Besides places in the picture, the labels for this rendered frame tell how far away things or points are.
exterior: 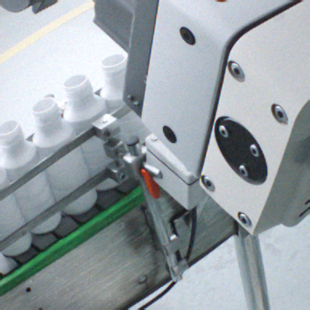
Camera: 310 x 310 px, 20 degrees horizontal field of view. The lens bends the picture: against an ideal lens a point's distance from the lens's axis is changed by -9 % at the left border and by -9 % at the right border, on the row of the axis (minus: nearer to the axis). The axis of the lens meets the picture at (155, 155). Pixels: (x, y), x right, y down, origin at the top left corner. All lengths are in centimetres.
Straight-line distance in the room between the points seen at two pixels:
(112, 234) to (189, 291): 131
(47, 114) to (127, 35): 75
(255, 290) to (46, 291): 49
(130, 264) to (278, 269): 128
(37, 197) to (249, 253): 46
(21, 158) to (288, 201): 79
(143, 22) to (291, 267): 216
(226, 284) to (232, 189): 213
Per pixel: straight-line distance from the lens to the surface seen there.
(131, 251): 132
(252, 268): 158
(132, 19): 44
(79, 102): 124
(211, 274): 263
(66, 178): 124
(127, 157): 119
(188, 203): 116
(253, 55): 38
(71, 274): 128
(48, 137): 122
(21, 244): 124
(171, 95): 45
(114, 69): 125
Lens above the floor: 175
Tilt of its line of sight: 34 degrees down
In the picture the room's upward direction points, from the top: 17 degrees counter-clockwise
